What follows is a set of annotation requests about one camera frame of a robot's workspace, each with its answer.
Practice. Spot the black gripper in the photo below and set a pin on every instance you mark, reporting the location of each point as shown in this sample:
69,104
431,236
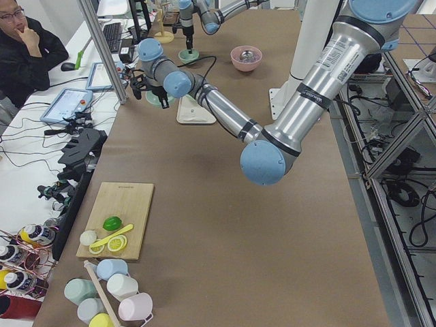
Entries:
159,90
187,33

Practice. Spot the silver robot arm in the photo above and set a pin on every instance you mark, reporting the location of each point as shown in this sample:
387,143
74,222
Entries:
362,28
211,21

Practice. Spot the wooden stand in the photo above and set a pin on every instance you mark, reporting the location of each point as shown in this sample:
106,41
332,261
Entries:
162,35

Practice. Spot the dark wooden tray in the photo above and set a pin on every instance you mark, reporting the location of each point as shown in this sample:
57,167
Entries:
170,18

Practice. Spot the cream serving tray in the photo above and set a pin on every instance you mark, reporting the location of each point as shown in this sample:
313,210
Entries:
191,113

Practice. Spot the pink bowl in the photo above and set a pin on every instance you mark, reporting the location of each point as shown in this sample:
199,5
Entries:
246,58

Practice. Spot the black power adapter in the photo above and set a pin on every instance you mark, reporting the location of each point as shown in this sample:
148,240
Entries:
126,50

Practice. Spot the far blue tablet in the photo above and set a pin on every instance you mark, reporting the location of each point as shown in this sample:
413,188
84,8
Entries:
98,79

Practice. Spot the blue tablet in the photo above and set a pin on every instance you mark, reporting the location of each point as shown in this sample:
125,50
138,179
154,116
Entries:
66,104
98,79

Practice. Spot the black keyboard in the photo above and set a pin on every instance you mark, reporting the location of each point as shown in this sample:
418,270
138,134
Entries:
112,35

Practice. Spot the near blue tablet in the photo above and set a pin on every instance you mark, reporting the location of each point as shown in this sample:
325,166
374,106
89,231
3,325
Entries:
66,104

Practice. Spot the black gripper stand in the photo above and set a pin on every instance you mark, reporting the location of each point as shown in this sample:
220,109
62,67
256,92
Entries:
79,157

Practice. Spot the black computer mouse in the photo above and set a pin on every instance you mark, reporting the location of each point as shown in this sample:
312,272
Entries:
67,66

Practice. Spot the bamboo cutting board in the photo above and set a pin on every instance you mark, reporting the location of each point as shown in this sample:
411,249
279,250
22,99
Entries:
131,203

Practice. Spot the green lime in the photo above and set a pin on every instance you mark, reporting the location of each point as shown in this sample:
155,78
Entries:
112,223

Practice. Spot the seated person in black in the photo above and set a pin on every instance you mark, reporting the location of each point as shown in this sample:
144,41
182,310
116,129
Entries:
28,53

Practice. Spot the yellow plastic knife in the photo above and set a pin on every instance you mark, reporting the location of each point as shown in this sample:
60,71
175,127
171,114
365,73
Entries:
105,240

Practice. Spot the lemon slice right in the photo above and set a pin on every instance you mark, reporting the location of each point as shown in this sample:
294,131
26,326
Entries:
117,243

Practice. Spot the lemon slice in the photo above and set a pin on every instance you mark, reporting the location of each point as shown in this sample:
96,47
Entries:
94,249
117,243

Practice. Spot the white garlic bulb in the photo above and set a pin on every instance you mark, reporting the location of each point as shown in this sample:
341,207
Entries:
88,237

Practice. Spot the lemon slice left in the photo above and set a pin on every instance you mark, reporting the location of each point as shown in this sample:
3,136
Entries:
94,249

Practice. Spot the blue cup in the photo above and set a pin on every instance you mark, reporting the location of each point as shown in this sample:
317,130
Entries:
109,267

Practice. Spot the white cup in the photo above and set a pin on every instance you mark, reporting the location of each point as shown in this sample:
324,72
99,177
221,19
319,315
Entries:
122,286

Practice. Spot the yellow bottle top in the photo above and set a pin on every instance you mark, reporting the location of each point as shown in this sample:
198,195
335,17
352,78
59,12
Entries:
38,234

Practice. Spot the yellow bottle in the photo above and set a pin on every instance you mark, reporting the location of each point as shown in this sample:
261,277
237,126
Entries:
13,281
38,234

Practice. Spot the green cup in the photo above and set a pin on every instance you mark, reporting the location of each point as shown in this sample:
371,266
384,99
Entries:
77,290

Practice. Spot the pink cup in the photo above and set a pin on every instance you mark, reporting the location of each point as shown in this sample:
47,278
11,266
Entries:
136,307

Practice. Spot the wooden cup rack pole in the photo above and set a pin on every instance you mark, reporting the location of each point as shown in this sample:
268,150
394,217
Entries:
90,269

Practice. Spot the grey-blue cup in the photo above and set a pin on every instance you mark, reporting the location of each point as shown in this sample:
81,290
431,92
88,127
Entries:
89,308

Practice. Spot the yellow cup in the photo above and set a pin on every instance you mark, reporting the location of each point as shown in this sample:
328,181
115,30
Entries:
101,320

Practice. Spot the yellow bottle bottom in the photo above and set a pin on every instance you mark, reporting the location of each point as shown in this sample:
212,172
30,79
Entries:
13,281

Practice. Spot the green handled tool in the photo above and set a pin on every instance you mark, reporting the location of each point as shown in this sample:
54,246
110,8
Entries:
80,54

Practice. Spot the aluminium frame post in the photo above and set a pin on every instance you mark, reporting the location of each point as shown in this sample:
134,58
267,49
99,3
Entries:
97,36

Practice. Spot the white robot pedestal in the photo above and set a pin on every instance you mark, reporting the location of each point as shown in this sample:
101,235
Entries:
317,17

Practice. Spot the copper wire bottle rack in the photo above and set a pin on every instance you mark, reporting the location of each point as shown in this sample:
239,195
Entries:
31,260

